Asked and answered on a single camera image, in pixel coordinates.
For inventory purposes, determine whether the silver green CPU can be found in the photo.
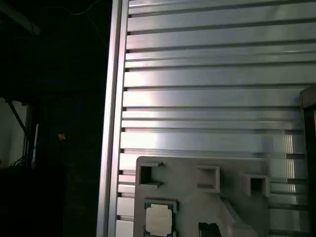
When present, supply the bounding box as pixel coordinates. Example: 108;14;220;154
144;200;178;237

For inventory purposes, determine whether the grey plastic parts rack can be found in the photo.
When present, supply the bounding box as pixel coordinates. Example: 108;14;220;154
133;156;271;237

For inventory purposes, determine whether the black open PC case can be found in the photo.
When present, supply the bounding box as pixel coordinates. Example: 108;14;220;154
299;85;316;237

